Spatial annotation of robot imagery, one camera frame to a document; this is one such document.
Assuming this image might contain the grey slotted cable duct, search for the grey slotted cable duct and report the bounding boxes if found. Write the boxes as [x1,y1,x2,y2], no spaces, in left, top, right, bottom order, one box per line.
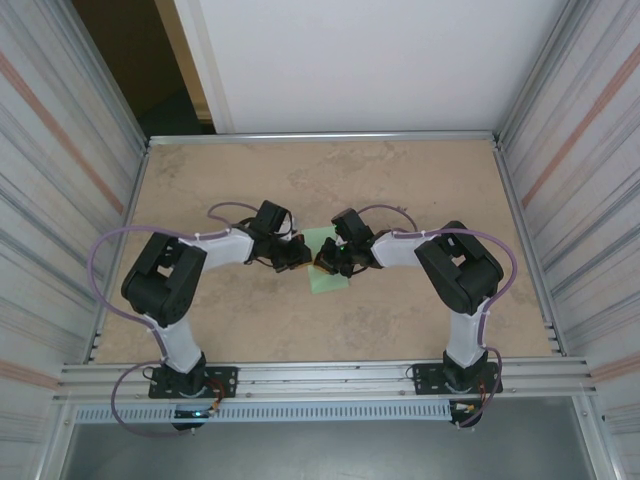
[73,402,454,424]

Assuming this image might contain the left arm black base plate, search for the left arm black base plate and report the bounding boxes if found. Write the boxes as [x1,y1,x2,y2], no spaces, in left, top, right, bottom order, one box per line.
[148,366,239,400]

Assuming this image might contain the light green paper sheet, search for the light green paper sheet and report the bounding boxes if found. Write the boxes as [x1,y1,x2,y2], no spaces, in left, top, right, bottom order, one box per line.
[302,225,351,296]

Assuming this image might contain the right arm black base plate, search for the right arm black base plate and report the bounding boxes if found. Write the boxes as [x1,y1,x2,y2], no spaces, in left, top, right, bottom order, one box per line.
[410,362,502,399]

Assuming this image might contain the aluminium table side rail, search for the aluminium table side rail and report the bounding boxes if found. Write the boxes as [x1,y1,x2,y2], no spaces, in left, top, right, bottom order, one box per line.
[492,139,567,357]
[88,142,152,362]

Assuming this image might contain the aluminium table end rail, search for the aluminium table end rail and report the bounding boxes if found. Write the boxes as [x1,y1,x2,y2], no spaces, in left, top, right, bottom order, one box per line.
[146,130,502,147]

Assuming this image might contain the wide aluminium mounting rail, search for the wide aluminium mounting rail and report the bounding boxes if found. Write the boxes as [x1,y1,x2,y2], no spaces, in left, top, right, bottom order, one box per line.
[52,355,599,405]

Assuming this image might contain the small circuit board green light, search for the small circuit board green light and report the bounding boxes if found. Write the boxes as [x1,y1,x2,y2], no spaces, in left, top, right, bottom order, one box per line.
[173,407,222,420]

